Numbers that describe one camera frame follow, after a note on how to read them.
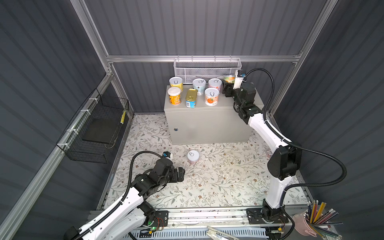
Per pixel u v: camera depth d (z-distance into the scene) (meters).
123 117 0.83
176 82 0.81
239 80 0.70
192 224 0.73
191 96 0.74
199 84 0.81
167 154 0.70
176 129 0.89
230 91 0.74
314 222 0.67
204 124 1.02
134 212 0.61
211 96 0.72
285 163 0.50
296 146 0.48
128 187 0.51
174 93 0.73
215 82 0.81
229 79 0.76
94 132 0.72
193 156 0.91
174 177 0.68
